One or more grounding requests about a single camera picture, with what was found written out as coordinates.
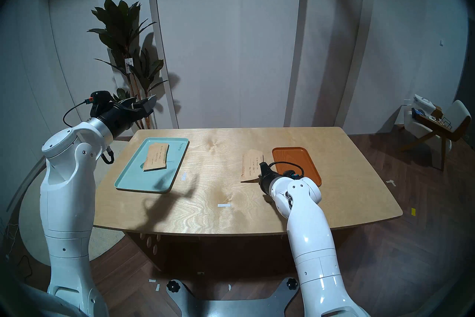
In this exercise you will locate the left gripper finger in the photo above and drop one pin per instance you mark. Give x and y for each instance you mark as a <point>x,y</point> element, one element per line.
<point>148,103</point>
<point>128,101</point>

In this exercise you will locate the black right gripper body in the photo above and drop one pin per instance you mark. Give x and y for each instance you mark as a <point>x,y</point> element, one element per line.
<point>268,179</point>

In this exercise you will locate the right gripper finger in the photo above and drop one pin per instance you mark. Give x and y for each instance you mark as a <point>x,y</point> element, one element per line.
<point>262,167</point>

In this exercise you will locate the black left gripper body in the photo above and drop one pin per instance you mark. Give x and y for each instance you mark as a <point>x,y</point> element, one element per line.
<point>113,115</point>

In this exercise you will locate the brown envelope with red print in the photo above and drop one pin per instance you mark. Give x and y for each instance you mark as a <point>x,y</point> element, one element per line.
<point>250,166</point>

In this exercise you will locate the brown envelope with dark handwriting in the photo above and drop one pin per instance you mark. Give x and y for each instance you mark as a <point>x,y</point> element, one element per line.
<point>156,156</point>

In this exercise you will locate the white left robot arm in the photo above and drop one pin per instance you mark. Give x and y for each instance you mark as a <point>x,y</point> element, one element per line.
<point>66,208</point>

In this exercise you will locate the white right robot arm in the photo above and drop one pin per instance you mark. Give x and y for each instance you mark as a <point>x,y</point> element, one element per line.
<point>311,231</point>

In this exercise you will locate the orange plastic tray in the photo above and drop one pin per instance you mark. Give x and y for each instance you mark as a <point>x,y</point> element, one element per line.
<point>293,154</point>

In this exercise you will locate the teal printed tray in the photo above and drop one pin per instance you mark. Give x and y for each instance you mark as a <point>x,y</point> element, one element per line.
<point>137,180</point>

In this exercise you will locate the white plant tag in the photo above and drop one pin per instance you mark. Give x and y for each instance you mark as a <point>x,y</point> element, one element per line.
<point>129,66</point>

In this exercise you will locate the tall green potted plant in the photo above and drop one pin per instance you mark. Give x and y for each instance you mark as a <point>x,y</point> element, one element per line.
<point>118,26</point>

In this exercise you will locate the black star knob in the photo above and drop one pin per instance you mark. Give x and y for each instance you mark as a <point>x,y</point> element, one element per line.
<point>292,283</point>
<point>173,286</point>

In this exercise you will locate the beige oval rug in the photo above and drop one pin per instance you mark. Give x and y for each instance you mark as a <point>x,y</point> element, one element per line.
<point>31,216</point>

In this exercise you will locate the blue item on chair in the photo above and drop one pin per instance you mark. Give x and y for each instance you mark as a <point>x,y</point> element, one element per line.
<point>416,112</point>

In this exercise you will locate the white bag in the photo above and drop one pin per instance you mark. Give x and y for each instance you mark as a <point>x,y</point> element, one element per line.
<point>423,102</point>

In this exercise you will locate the cream wooden armchair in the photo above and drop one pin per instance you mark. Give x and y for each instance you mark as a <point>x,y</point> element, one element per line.
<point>454,115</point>

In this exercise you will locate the grey metal robot base plate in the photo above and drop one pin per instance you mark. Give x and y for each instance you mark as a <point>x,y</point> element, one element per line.
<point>230,309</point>

